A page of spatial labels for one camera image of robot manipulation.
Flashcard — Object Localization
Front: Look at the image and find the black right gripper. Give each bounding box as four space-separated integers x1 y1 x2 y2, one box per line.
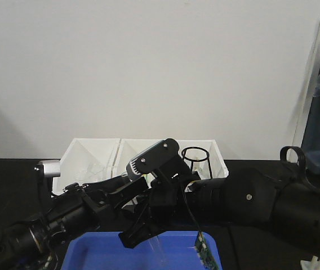
119 157 200 249

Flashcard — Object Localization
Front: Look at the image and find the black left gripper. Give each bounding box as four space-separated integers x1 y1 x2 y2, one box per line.
46 175 148 233

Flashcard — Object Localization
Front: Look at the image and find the glass test tube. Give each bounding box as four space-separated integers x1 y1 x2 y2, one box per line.
148 236 167 268

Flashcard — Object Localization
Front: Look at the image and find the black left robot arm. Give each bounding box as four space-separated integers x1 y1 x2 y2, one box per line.
0 176 148 269

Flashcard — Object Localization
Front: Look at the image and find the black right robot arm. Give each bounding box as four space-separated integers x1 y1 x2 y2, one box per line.
120 147 320 257

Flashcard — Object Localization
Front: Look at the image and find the white test tube rack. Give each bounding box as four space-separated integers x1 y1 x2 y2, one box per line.
300 256 320 270

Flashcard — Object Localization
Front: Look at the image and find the blue plastic tray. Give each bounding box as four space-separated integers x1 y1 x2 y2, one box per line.
61 230 222 270

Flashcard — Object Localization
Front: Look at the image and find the left white storage bin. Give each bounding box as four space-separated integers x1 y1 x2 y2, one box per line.
52 138 120 195

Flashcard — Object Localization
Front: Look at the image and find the white storage bin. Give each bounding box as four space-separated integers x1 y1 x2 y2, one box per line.
176 139 229 179
112 138 161 177
52 138 120 195

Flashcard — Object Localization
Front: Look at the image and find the middle white storage bin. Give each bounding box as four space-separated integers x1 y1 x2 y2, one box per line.
112 138 161 177

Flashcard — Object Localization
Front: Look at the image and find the green circuit board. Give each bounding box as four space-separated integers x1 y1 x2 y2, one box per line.
194 231 220 270

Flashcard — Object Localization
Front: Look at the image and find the right white storage bin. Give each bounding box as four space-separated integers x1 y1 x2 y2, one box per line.
176 139 229 179

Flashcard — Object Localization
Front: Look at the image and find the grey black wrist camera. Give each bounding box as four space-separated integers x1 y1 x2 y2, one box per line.
126 138 180 181

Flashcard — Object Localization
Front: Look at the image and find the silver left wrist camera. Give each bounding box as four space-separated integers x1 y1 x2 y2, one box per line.
34 159 61 197

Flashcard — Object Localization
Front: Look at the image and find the black wire tripod stand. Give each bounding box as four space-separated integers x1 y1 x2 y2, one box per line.
181 146 213 179

